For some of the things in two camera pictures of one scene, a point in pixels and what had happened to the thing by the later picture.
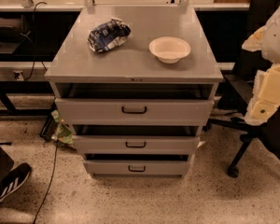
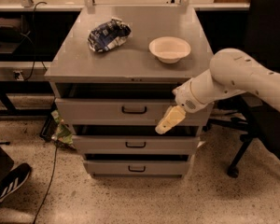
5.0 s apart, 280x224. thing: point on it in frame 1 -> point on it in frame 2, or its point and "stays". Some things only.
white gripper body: x=277 y=36 -> x=186 y=98
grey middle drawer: x=136 y=144 stays
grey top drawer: x=134 y=111 stays
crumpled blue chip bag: x=108 y=35 stays
